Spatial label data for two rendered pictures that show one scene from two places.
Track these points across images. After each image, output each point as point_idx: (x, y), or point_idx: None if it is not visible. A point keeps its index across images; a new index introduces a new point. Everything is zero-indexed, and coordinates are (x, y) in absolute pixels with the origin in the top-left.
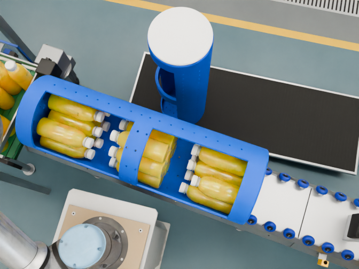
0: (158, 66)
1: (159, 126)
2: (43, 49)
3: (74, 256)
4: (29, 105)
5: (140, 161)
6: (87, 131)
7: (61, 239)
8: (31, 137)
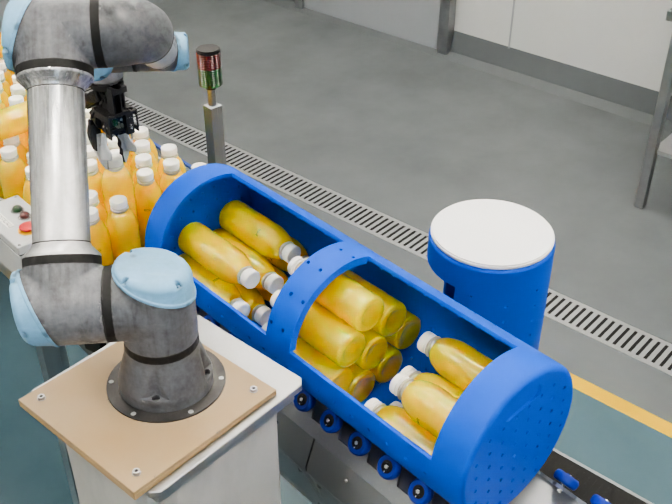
0: None
1: (381, 260)
2: None
3: (134, 271)
4: (196, 177)
5: (319, 315)
6: (257, 269)
7: (130, 251)
8: (168, 226)
